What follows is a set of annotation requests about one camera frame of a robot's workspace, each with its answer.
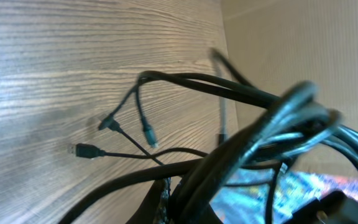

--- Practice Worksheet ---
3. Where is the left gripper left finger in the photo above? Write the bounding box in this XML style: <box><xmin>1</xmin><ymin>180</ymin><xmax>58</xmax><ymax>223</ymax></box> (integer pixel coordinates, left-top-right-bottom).
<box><xmin>134</xmin><ymin>179</ymin><xmax>170</xmax><ymax>224</ymax></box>

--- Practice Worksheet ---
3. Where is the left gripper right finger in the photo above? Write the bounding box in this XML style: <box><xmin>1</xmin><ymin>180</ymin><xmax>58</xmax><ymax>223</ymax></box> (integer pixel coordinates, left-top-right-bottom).
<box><xmin>169</xmin><ymin>183</ymin><xmax>223</xmax><ymax>224</ymax></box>

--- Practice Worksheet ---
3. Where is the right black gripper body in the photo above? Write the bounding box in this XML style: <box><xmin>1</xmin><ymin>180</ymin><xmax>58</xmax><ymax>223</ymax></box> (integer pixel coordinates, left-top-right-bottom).
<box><xmin>284</xmin><ymin>190</ymin><xmax>358</xmax><ymax>224</ymax></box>

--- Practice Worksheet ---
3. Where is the black USB-C cable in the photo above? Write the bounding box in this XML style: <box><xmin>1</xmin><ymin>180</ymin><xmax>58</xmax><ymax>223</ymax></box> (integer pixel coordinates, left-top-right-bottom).
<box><xmin>98</xmin><ymin>48</ymin><xmax>358</xmax><ymax>224</ymax></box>

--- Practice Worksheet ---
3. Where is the black USB-A cable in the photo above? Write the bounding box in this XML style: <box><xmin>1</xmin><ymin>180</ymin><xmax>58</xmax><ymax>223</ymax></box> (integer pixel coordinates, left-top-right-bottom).
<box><xmin>57</xmin><ymin>80</ymin><xmax>358</xmax><ymax>224</ymax></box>

